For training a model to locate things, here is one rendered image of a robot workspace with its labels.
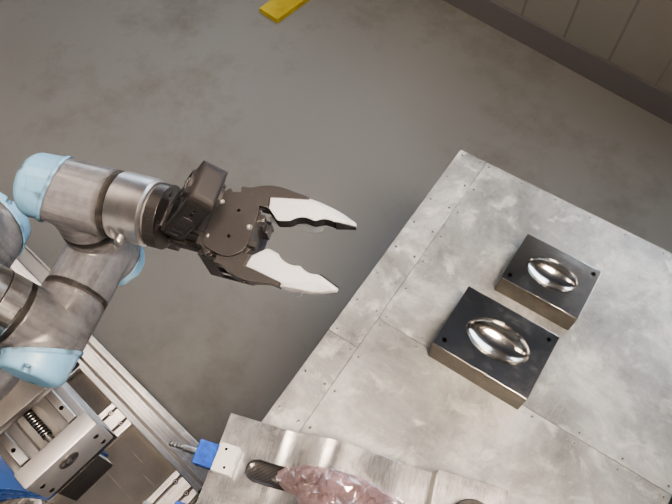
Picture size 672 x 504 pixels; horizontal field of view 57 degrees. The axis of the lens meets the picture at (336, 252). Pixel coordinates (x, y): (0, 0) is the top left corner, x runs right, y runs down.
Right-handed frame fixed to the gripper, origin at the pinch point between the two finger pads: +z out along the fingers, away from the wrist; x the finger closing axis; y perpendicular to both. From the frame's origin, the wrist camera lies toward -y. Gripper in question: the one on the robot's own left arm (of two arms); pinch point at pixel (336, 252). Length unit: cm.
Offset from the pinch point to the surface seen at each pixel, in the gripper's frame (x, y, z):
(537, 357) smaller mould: -13, 61, 34
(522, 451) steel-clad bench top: 4, 65, 35
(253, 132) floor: -107, 162, -72
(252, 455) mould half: 19, 58, -12
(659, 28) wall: -176, 135, 76
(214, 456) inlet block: 21, 56, -18
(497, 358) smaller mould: -11, 62, 27
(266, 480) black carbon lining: 22, 58, -8
